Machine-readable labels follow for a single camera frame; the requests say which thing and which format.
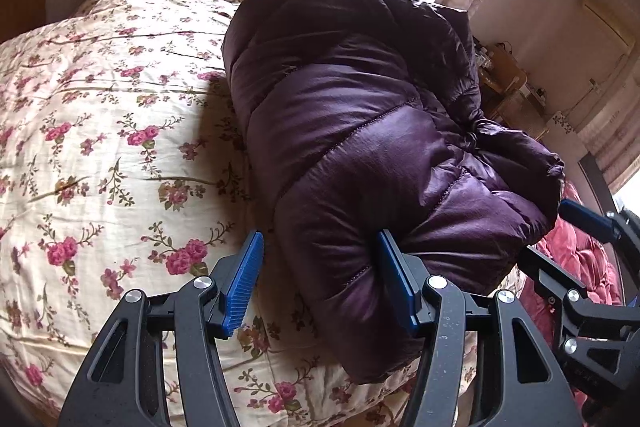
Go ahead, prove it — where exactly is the cluttered wooden table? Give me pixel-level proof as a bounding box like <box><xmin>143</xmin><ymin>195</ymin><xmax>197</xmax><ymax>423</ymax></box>
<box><xmin>472</xmin><ymin>39</ymin><xmax>551</xmax><ymax>142</ymax></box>

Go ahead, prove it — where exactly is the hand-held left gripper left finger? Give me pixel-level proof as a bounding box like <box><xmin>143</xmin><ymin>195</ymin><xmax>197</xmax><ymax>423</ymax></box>
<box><xmin>59</xmin><ymin>231</ymin><xmax>265</xmax><ymax>427</ymax></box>

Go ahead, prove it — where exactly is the pink quilted blanket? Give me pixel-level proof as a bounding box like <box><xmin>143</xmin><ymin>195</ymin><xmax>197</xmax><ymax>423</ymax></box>
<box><xmin>525</xmin><ymin>179</ymin><xmax>626</xmax><ymax>413</ymax></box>

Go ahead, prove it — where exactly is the floral bedspread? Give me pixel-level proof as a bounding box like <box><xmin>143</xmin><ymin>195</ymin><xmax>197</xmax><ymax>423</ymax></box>
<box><xmin>0</xmin><ymin>0</ymin><xmax>481</xmax><ymax>427</ymax></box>

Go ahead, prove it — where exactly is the bright window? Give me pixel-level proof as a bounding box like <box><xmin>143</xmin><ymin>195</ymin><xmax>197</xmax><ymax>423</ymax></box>
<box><xmin>612</xmin><ymin>177</ymin><xmax>640</xmax><ymax>214</ymax></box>

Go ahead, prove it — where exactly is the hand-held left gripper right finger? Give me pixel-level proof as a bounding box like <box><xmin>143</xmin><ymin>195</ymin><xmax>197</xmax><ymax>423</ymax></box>
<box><xmin>376</xmin><ymin>229</ymin><xmax>583</xmax><ymax>427</ymax></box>

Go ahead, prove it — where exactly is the purple down jacket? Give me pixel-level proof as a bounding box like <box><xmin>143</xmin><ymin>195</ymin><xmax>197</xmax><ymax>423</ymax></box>
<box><xmin>222</xmin><ymin>0</ymin><xmax>566</xmax><ymax>385</ymax></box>

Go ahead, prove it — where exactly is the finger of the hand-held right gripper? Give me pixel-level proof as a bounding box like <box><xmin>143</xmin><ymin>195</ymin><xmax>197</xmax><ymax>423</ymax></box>
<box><xmin>517</xmin><ymin>246</ymin><xmax>640</xmax><ymax>350</ymax></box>
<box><xmin>559</xmin><ymin>199</ymin><xmax>640</xmax><ymax>253</ymax></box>

